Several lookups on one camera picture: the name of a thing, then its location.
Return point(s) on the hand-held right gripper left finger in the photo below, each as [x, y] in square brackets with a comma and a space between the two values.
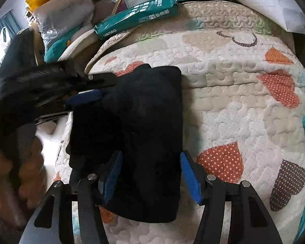
[113, 175]

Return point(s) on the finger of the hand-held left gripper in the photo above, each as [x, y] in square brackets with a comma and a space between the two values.
[104, 79]
[86, 97]

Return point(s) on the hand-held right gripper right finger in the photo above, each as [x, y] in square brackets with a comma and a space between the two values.
[190, 178]

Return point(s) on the black pants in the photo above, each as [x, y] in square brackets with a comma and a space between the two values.
[147, 132]

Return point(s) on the person's left hand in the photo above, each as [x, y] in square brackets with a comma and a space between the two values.
[28, 172]

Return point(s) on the teal plush toy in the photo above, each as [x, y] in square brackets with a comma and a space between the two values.
[56, 49]

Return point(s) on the white plastic bag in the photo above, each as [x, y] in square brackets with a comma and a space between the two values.
[4, 36]

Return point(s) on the long teal box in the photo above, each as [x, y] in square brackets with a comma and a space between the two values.
[137, 15]

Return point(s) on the clear plastic bag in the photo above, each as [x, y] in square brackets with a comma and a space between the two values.
[66, 12]

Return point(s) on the heart-patterned quilt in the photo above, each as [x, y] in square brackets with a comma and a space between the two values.
[231, 106]

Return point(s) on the white paper bag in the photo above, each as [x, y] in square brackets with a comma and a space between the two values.
[269, 2]

